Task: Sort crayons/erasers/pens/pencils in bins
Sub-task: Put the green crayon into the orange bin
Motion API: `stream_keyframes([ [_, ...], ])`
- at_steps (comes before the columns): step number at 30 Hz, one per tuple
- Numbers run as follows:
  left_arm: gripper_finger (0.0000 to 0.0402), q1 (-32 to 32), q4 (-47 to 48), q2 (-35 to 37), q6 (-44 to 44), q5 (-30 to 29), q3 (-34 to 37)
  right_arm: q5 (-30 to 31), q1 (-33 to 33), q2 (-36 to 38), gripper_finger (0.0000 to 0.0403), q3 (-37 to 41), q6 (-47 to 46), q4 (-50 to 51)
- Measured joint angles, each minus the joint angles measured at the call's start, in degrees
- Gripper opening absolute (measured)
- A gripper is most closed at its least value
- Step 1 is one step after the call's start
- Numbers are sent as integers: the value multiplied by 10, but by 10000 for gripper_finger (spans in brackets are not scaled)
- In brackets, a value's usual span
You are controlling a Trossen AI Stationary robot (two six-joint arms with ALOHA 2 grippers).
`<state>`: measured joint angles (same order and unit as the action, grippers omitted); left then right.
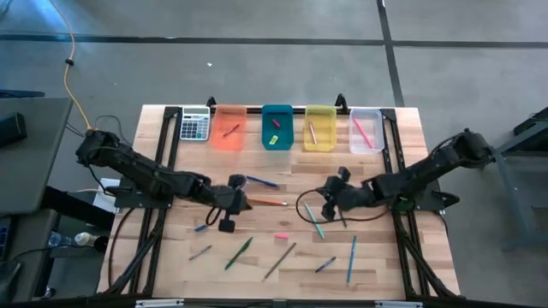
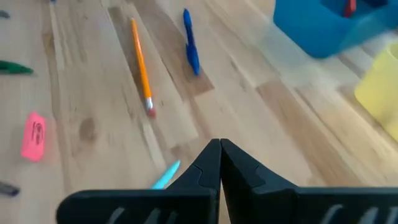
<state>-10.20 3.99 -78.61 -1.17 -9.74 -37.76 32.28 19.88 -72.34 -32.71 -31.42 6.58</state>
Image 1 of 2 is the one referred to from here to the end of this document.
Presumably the grey side desk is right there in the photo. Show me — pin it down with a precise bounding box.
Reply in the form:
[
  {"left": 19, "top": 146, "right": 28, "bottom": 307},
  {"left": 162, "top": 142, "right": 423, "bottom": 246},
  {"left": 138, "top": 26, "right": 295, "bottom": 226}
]
[{"left": 0, "top": 96, "right": 74, "bottom": 216}]

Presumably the black pencil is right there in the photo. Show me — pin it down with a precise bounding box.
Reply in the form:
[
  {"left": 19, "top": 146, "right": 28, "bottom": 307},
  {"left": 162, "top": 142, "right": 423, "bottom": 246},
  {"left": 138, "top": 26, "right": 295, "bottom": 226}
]
[{"left": 261, "top": 242, "right": 297, "bottom": 282}]

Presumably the clear water bottle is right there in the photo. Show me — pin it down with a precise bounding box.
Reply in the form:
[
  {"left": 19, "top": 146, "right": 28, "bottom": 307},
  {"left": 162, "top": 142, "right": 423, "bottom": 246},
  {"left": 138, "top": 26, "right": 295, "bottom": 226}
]
[{"left": 47, "top": 232, "right": 73, "bottom": 249}]

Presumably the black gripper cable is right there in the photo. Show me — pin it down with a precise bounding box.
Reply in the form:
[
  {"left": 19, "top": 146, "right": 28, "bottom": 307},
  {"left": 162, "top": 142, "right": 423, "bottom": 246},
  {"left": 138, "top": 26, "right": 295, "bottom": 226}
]
[
  {"left": 204, "top": 204, "right": 226, "bottom": 228},
  {"left": 295, "top": 189, "right": 390, "bottom": 223}
]

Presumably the grey crayon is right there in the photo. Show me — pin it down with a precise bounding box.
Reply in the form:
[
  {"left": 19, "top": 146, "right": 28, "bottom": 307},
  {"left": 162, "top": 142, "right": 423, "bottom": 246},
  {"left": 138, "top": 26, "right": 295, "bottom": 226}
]
[{"left": 188, "top": 244, "right": 213, "bottom": 262}]

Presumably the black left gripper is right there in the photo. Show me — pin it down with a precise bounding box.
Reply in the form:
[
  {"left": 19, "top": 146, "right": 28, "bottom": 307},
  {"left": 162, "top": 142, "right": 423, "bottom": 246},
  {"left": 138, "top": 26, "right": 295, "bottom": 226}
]
[{"left": 204, "top": 173, "right": 253, "bottom": 234}]

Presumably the black left table frame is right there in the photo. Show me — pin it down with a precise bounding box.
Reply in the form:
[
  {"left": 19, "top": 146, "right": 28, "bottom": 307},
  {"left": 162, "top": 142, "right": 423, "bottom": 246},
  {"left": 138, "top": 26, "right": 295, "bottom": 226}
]
[{"left": 102, "top": 105, "right": 183, "bottom": 297}]

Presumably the white paper sheet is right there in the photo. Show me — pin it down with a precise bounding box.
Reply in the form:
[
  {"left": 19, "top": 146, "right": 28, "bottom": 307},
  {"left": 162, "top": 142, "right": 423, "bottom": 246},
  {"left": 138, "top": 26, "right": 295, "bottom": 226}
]
[{"left": 96, "top": 177, "right": 123, "bottom": 214}]

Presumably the orange plastic bin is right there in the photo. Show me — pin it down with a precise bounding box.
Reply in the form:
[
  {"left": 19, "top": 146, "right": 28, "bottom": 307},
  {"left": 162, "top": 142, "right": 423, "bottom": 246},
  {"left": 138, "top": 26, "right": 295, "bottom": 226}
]
[{"left": 209, "top": 104, "right": 248, "bottom": 152}]

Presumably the black back frame rail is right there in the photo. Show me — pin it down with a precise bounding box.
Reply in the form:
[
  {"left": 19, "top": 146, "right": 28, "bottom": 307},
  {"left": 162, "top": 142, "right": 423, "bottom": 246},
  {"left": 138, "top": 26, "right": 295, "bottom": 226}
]
[{"left": 205, "top": 92, "right": 348, "bottom": 116}]

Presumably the black right table frame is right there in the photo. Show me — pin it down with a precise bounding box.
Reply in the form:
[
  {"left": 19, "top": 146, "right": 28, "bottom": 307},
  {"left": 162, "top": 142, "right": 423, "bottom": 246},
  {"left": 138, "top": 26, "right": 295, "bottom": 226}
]
[{"left": 379, "top": 107, "right": 458, "bottom": 299}]

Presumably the pink pencil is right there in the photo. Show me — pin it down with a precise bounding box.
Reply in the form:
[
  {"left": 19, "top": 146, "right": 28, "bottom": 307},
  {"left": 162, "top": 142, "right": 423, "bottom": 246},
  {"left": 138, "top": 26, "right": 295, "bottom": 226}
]
[{"left": 352, "top": 117, "right": 376, "bottom": 150}]

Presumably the orange pencil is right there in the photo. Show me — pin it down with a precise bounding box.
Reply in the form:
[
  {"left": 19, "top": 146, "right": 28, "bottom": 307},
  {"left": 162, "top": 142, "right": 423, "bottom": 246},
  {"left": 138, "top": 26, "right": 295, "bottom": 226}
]
[{"left": 248, "top": 197, "right": 290, "bottom": 207}]

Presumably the silver bracket plate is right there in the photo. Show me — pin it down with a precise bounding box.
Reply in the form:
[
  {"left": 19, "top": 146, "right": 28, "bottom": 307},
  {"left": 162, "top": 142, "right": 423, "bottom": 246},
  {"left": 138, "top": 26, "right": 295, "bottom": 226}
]
[
  {"left": 374, "top": 299, "right": 424, "bottom": 308},
  {"left": 134, "top": 299, "right": 186, "bottom": 308}
]

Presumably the black table frame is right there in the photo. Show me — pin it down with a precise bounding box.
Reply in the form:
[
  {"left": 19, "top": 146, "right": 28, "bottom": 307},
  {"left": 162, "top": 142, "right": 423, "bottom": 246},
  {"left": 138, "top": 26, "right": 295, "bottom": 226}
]
[
  {"left": 379, "top": 107, "right": 458, "bottom": 299},
  {"left": 102, "top": 105, "right": 183, "bottom": 297}
]

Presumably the light blue pencil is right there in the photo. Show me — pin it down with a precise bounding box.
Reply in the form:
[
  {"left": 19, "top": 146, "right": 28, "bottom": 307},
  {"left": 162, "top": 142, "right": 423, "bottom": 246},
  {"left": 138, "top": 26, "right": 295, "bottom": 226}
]
[{"left": 345, "top": 235, "right": 358, "bottom": 287}]

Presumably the grey desk calculator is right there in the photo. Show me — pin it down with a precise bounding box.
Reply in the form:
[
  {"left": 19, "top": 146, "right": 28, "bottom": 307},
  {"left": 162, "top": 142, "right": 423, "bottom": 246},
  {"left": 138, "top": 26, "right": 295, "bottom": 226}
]
[{"left": 179, "top": 106, "right": 211, "bottom": 142}]

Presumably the white bottle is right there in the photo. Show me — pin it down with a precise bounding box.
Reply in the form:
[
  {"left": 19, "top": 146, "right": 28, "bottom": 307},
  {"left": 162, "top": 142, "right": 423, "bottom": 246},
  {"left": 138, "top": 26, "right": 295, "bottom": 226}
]
[{"left": 74, "top": 232, "right": 98, "bottom": 247}]

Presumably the dark blue pen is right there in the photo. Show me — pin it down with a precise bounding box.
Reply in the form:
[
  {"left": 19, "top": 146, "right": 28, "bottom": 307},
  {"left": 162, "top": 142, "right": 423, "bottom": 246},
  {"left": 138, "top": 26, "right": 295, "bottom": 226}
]
[{"left": 247, "top": 175, "right": 282, "bottom": 188}]

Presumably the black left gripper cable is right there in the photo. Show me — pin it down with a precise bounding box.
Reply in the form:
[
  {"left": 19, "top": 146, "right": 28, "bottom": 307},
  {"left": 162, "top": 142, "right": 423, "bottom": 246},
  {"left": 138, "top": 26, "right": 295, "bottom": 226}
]
[{"left": 204, "top": 204, "right": 226, "bottom": 228}]

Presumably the clear plastic bin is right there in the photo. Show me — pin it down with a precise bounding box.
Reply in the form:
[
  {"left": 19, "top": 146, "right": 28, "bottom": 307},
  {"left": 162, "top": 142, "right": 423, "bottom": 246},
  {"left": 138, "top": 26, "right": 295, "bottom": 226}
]
[{"left": 348, "top": 108, "right": 385, "bottom": 156}]

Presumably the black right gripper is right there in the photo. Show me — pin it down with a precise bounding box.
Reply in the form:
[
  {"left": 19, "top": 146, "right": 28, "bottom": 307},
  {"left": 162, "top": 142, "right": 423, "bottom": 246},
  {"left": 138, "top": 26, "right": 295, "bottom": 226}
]
[{"left": 317, "top": 165, "right": 364, "bottom": 222}]

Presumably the black box speaker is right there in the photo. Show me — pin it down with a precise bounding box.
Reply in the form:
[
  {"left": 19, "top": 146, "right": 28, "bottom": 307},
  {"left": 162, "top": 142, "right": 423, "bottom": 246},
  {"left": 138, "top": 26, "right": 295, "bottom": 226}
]
[{"left": 0, "top": 111, "right": 28, "bottom": 149}]

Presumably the teal pen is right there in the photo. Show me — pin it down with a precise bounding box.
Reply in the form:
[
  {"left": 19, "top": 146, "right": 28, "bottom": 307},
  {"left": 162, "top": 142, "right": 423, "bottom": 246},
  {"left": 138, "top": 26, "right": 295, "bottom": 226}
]
[{"left": 302, "top": 201, "right": 326, "bottom": 240}]

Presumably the yellow extension cable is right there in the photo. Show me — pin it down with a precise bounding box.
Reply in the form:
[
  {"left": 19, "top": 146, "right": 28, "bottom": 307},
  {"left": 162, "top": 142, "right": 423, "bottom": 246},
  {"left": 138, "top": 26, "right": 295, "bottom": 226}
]
[{"left": 48, "top": 0, "right": 93, "bottom": 131}]

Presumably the purple crayon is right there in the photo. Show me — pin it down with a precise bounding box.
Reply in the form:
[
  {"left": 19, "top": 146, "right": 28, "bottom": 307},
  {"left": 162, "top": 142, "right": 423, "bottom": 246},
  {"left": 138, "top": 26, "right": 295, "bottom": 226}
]
[{"left": 314, "top": 256, "right": 337, "bottom": 274}]

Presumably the grey metal cart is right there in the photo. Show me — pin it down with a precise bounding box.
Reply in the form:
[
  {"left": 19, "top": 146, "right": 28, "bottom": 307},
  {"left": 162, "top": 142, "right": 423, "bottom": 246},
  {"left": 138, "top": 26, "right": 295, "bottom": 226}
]
[{"left": 472, "top": 105, "right": 548, "bottom": 253}]

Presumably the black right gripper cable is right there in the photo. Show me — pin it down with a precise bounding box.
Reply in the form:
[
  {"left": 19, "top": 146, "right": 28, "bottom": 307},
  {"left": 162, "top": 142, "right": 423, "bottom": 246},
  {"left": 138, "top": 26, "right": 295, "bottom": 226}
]
[{"left": 295, "top": 189, "right": 390, "bottom": 223}]

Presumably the teal plastic bin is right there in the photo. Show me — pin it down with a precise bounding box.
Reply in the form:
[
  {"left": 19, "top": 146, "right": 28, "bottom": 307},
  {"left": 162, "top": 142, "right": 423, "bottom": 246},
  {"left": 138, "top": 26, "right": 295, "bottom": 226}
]
[{"left": 261, "top": 104, "right": 295, "bottom": 151}]

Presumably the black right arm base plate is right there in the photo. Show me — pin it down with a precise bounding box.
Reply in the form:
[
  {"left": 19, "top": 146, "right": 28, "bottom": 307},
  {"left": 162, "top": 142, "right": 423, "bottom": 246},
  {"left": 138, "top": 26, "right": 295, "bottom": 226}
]
[{"left": 383, "top": 177, "right": 462, "bottom": 214}]

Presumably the yellow plastic bin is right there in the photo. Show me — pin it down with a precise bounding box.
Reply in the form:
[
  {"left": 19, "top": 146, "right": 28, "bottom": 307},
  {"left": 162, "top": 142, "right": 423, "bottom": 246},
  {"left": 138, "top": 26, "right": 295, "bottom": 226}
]
[{"left": 303, "top": 104, "right": 338, "bottom": 153}]

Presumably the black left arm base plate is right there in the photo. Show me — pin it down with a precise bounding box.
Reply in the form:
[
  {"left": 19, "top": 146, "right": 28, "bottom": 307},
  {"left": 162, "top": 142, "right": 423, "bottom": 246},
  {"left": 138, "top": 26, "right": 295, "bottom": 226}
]
[{"left": 113, "top": 186, "right": 175, "bottom": 210}]

